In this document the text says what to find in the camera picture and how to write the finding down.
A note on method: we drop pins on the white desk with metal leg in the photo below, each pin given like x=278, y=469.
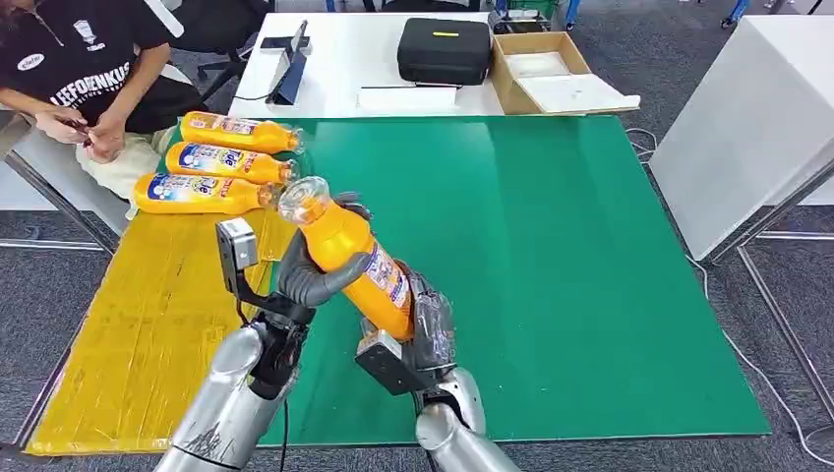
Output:
x=59, y=189

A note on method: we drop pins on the tablet on stand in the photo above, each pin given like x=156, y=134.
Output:
x=290, y=71

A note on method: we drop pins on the orange drink bottle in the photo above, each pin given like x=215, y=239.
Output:
x=234, y=132
x=221, y=163
x=195, y=194
x=352, y=260

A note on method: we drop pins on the green crate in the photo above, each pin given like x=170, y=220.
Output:
x=531, y=5

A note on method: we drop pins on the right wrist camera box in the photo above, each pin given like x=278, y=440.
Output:
x=387, y=361

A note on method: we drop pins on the black office chair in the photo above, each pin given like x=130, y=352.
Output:
x=221, y=32

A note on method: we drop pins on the white paper pad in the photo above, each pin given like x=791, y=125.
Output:
x=405, y=98

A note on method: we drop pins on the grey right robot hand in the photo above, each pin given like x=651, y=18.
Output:
x=433, y=332

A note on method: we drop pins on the cardboard box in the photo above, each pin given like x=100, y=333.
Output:
x=511, y=85

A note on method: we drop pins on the yellow sheet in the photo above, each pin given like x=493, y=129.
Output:
x=150, y=326

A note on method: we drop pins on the white table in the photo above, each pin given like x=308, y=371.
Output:
x=743, y=130
x=352, y=58

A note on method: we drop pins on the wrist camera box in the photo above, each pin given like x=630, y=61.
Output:
x=236, y=251
x=387, y=361

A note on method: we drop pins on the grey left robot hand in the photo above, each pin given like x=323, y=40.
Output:
x=306, y=286

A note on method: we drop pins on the green table mat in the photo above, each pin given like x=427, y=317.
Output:
x=521, y=260

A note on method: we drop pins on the black carrying case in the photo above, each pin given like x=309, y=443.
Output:
x=443, y=55

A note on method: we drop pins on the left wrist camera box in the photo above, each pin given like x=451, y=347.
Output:
x=236, y=251

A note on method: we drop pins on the white foam sheet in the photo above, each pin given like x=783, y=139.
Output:
x=537, y=64
x=583, y=94

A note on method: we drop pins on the person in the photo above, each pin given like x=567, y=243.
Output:
x=98, y=65

